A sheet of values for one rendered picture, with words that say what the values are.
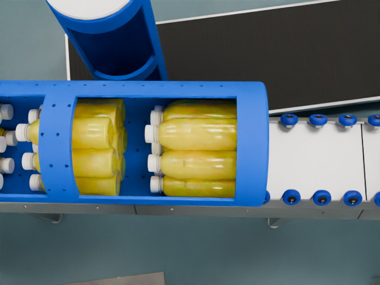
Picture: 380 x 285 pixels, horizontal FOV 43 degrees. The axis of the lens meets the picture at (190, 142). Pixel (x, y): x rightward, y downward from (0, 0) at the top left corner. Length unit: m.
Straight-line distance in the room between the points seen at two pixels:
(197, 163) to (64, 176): 0.28
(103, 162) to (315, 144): 0.56
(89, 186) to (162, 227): 1.09
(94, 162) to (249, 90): 0.37
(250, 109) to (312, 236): 1.29
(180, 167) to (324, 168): 0.42
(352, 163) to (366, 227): 0.98
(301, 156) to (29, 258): 1.42
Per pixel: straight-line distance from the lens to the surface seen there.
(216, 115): 1.07
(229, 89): 1.02
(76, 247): 2.24
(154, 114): 1.09
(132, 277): 1.16
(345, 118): 1.28
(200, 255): 2.16
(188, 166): 1.03
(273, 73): 2.20
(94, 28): 1.36
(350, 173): 1.30
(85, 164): 1.07
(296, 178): 1.27
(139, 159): 1.24
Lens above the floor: 2.15
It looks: 75 degrees down
